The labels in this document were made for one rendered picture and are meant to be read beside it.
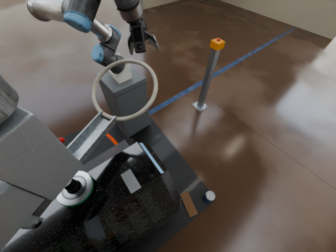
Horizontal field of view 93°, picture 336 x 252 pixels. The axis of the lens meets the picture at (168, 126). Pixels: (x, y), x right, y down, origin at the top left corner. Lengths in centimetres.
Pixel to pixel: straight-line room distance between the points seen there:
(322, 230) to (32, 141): 259
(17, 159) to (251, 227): 203
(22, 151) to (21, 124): 10
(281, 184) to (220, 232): 99
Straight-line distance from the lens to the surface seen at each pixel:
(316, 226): 256
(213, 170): 219
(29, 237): 134
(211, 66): 227
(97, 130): 113
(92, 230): 124
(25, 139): 69
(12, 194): 81
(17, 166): 73
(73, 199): 121
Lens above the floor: 195
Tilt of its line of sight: 53 degrees down
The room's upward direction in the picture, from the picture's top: 3 degrees clockwise
